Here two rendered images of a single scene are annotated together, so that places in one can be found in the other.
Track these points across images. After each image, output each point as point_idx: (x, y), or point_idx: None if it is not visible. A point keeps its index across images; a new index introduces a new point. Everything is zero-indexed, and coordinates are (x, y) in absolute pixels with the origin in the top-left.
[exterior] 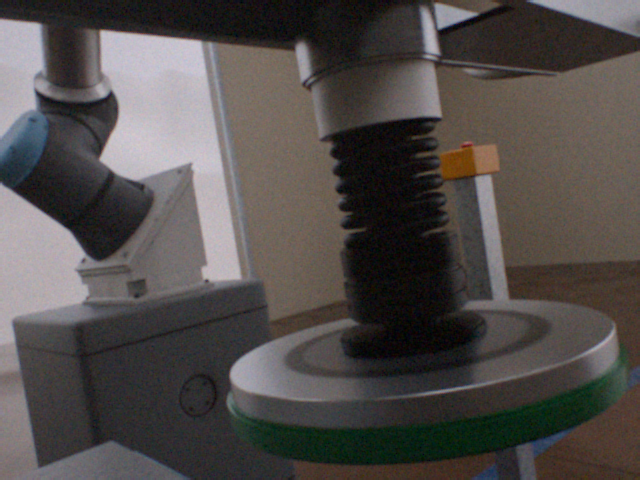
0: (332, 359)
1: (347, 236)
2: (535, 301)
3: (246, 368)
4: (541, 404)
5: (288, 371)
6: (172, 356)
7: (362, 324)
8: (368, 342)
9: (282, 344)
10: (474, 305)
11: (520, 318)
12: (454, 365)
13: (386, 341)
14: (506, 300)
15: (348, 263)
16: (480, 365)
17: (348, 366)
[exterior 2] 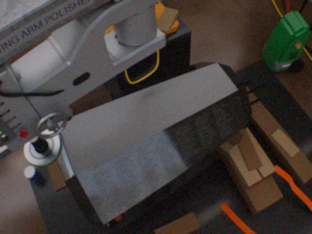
0: (50, 144)
1: (42, 140)
2: (24, 151)
3: (57, 148)
4: None
5: (54, 143)
6: None
7: (43, 150)
8: (47, 141)
9: (51, 156)
10: (28, 156)
11: (30, 145)
12: (44, 133)
13: (45, 140)
14: (25, 155)
15: (43, 140)
16: (43, 132)
17: (50, 140)
